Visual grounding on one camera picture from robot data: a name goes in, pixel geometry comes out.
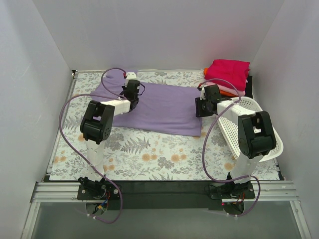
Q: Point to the magenta folded t shirt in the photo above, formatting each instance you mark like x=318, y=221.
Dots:
x=233, y=71

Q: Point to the pink folded t shirt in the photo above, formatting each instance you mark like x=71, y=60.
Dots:
x=234, y=88

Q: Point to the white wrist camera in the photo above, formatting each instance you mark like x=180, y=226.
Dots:
x=202, y=92
x=130, y=75

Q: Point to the floral patterned table mat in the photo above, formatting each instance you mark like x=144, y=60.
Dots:
x=134, y=154

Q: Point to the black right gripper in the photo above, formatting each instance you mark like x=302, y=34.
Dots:
x=201, y=107

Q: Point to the white perforated plastic basket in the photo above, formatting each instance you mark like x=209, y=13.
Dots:
x=248, y=130

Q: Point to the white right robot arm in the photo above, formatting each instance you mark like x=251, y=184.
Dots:
x=238, y=181

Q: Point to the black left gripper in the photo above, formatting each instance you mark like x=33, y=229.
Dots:
x=127, y=93

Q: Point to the orange folded t shirt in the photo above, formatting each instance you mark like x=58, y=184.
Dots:
x=224, y=93

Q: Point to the purple t shirt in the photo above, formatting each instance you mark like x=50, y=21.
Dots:
x=165, y=109

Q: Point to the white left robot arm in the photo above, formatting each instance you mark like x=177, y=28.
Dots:
x=96, y=127

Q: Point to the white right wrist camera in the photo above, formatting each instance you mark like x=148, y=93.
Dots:
x=202, y=92

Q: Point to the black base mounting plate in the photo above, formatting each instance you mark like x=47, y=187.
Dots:
x=162, y=194

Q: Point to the black folded t shirt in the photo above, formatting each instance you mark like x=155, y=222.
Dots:
x=248, y=89

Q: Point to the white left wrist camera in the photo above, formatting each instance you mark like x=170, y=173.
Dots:
x=130, y=75

